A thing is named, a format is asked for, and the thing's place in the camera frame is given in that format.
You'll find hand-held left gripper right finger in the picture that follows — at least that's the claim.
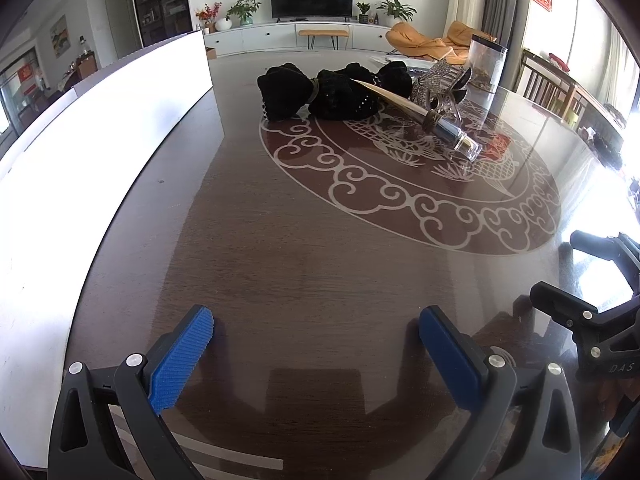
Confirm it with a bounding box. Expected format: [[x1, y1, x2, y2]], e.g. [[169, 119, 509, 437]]
[[418, 305, 583, 480]]

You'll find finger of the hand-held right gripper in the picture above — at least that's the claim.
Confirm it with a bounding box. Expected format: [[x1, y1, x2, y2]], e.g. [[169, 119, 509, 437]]
[[570, 230, 640, 292], [530, 281, 640, 357]]

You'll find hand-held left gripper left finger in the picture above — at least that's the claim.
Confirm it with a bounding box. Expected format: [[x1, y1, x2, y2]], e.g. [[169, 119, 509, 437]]
[[47, 304, 216, 480]]

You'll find dark brown patterned wooden desktop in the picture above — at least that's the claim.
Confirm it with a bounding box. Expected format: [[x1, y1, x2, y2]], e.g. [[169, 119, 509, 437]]
[[60, 47, 640, 480]]

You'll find sheer white curtain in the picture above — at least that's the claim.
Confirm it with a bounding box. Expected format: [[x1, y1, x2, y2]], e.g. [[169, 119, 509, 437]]
[[595, 35, 640, 121]]

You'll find wooden slatted chair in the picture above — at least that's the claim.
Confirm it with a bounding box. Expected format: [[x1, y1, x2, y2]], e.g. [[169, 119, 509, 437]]
[[517, 49, 588, 123]]

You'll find white backdrop board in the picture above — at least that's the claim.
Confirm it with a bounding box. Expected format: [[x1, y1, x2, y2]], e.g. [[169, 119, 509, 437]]
[[0, 29, 213, 471]]

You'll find clear jar with black lid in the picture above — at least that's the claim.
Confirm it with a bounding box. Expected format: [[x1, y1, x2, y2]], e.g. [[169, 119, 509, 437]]
[[467, 35, 508, 93]]

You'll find orange lounge chair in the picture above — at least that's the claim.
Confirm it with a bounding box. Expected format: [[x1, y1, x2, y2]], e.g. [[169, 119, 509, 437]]
[[445, 20, 496, 53], [386, 21, 451, 61]]

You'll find grey curtain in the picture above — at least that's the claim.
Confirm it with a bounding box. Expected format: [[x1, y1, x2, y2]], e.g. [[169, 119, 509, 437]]
[[482, 0, 523, 91]]

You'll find black velvet hair bow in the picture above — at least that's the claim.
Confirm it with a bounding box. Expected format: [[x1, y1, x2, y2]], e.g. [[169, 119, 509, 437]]
[[376, 60, 415, 102]]

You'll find black velvet scrunchie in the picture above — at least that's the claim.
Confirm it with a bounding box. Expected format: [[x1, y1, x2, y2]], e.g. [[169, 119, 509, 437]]
[[256, 62, 318, 122]]

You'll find black beaded hair bow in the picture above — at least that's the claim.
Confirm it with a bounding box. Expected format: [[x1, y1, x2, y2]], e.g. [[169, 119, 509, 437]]
[[309, 62, 382, 122]]

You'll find leafy potted plant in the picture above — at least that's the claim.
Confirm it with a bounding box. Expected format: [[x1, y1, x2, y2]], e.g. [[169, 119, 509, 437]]
[[376, 0, 417, 23]]

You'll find white television cabinet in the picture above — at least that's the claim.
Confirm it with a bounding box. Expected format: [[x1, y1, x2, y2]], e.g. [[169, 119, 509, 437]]
[[202, 21, 396, 57]]

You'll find red flower arrangement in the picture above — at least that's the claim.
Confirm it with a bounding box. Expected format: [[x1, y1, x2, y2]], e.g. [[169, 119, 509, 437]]
[[195, 2, 223, 33]]

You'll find orange bench with black legs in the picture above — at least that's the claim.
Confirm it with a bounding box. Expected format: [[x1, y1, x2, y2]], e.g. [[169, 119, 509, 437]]
[[298, 28, 349, 51]]

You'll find green potted plant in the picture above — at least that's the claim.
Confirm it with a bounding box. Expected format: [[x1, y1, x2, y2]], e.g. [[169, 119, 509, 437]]
[[226, 0, 261, 27]]

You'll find dark display shelf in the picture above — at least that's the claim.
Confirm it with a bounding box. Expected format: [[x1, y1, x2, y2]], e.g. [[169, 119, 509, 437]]
[[130, 0, 193, 48]]

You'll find framed wall painting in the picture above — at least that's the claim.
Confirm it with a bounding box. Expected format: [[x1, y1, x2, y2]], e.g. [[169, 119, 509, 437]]
[[50, 14, 69, 57]]

